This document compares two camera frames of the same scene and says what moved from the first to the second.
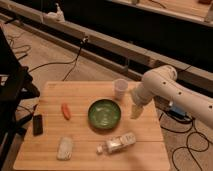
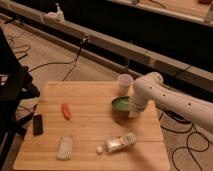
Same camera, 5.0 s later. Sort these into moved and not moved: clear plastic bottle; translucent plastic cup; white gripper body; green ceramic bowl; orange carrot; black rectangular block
Moved: translucent plastic cup; green ceramic bowl
Not moved: clear plastic bottle; orange carrot; white gripper body; black rectangular block
